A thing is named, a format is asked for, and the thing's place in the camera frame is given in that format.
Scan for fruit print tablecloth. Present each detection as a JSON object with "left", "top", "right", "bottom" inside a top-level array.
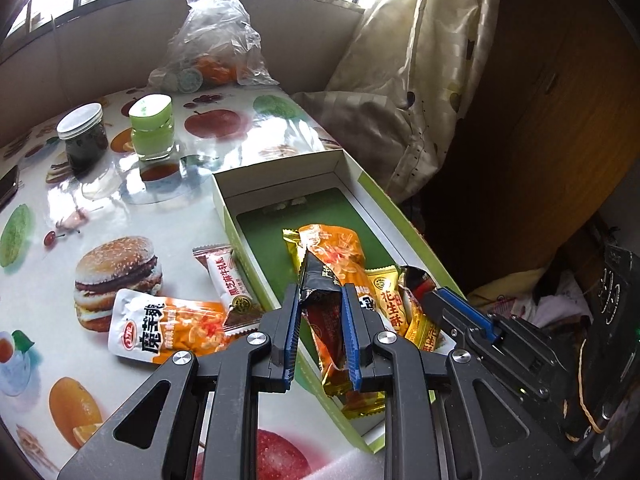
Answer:
[{"left": 0, "top": 82, "right": 391, "bottom": 480}]

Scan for white and brown candy packet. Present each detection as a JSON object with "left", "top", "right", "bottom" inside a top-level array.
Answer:
[{"left": 192, "top": 243, "right": 264, "bottom": 336}]

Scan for clear plastic bag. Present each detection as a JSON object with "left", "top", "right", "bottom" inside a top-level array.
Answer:
[{"left": 147, "top": 0, "right": 281, "bottom": 93}]

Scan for pile of light cloths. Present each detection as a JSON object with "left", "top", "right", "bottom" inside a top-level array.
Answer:
[{"left": 470, "top": 267, "right": 596, "bottom": 331}]

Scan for orange and gold snack packet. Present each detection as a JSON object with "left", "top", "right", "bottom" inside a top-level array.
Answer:
[{"left": 282, "top": 223, "right": 371, "bottom": 301}]

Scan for dark glass jar white lid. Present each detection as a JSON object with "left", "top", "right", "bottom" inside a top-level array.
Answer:
[{"left": 56, "top": 102, "right": 110, "bottom": 176}]

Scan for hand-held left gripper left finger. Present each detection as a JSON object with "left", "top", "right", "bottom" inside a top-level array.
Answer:
[{"left": 56, "top": 282, "right": 303, "bottom": 480}]

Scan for dark smartphone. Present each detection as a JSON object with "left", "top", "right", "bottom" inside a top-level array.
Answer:
[{"left": 0, "top": 164, "right": 21, "bottom": 211}]

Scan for dark red candy packet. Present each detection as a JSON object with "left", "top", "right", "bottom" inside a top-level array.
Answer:
[
  {"left": 400, "top": 265, "right": 436, "bottom": 311},
  {"left": 298, "top": 252, "right": 357, "bottom": 397}
]

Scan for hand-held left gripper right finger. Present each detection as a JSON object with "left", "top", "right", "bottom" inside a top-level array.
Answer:
[{"left": 341, "top": 283, "right": 583, "bottom": 480}]

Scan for beige cloth bundle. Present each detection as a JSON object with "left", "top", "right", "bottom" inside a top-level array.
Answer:
[{"left": 292, "top": 90, "right": 451, "bottom": 201}]

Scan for small round sealed cup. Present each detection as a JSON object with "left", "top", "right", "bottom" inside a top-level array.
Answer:
[{"left": 172, "top": 67, "right": 203, "bottom": 92}]

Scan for small gold candy packet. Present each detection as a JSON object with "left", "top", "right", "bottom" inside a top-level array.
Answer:
[{"left": 402, "top": 300, "right": 448, "bottom": 353}]

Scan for tall gold peanut candy packet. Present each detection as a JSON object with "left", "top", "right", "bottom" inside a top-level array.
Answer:
[{"left": 365, "top": 266, "right": 408, "bottom": 336}]

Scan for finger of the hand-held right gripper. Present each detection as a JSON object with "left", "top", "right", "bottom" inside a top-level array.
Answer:
[
  {"left": 435, "top": 286, "right": 501, "bottom": 346},
  {"left": 421, "top": 291, "right": 483, "bottom": 361}
]

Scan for orange fruit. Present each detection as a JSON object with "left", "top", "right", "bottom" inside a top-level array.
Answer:
[{"left": 197, "top": 55, "right": 238, "bottom": 83}]

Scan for orange and white snack pouch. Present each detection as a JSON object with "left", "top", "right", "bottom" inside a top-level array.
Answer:
[{"left": 107, "top": 289, "right": 241, "bottom": 372}]

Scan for long yellow snack packet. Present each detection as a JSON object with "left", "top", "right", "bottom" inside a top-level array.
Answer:
[{"left": 342, "top": 385, "right": 388, "bottom": 418}]

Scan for beige dotted curtain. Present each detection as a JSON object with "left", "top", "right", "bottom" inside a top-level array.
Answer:
[{"left": 325, "top": 0, "right": 506, "bottom": 201}]

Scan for brown wooden cabinet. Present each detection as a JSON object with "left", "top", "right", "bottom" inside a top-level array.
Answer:
[{"left": 425, "top": 0, "right": 640, "bottom": 281}]

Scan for green glass jar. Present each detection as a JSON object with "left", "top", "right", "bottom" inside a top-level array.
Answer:
[{"left": 128, "top": 94, "right": 177, "bottom": 162}]

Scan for green and white cardboard box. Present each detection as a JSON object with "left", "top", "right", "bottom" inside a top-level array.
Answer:
[{"left": 211, "top": 149, "right": 468, "bottom": 453}]

